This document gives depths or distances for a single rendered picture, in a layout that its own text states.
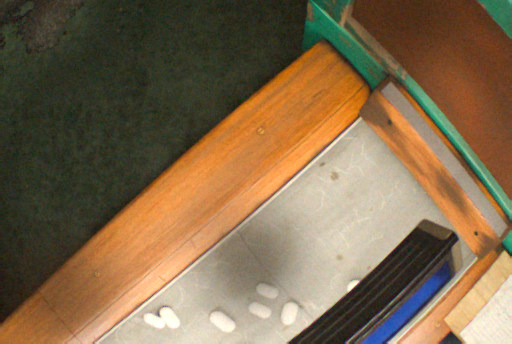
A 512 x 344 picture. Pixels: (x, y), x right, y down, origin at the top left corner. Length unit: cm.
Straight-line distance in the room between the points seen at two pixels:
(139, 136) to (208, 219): 86
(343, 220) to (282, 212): 9
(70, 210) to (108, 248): 83
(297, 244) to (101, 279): 29
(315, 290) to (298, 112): 25
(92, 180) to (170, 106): 27
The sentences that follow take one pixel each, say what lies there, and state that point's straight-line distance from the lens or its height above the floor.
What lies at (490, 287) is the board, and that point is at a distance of 112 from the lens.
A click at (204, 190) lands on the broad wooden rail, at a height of 76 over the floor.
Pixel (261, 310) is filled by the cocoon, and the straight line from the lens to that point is 108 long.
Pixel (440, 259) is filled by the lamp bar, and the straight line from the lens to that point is 75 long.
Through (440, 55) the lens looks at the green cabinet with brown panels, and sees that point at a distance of 93.
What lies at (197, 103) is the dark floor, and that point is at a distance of 193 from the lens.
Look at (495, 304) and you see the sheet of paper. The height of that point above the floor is 78.
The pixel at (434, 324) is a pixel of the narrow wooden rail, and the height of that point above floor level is 76.
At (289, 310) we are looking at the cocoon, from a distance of 107.
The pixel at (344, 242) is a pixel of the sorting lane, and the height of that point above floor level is 74.
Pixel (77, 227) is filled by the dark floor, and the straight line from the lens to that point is 190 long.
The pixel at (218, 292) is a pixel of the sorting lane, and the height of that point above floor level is 74.
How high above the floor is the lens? 183
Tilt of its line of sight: 75 degrees down
